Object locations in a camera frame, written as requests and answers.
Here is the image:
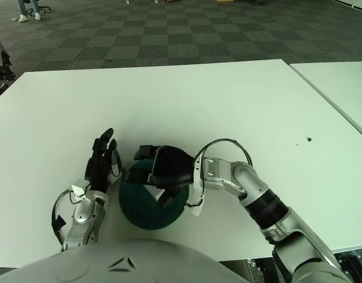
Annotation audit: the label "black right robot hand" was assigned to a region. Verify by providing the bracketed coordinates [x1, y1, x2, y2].
[121, 144, 196, 210]

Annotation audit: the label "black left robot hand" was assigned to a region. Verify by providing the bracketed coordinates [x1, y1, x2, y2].
[84, 127, 124, 194]

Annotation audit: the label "white square charger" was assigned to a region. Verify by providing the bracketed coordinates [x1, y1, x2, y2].
[143, 183, 167, 202]

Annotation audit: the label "dark green round plate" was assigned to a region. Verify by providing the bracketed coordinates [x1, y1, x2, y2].
[118, 160, 190, 230]

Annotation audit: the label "grey robot torso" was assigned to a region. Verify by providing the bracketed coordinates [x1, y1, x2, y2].
[0, 238, 246, 283]

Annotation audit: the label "black swivel chair base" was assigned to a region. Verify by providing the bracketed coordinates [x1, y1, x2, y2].
[26, 0, 52, 15]

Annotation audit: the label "person's legs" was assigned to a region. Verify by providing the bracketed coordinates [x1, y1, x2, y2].
[17, 0, 42, 23]

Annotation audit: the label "white neighbouring table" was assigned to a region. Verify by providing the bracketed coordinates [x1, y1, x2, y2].
[288, 61, 362, 142]

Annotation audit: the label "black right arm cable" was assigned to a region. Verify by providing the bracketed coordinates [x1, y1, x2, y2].
[194, 138, 254, 166]

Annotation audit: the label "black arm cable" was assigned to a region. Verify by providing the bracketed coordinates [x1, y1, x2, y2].
[51, 190, 74, 245]
[194, 138, 254, 166]

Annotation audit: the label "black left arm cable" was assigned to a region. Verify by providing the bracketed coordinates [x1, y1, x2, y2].
[51, 190, 74, 245]

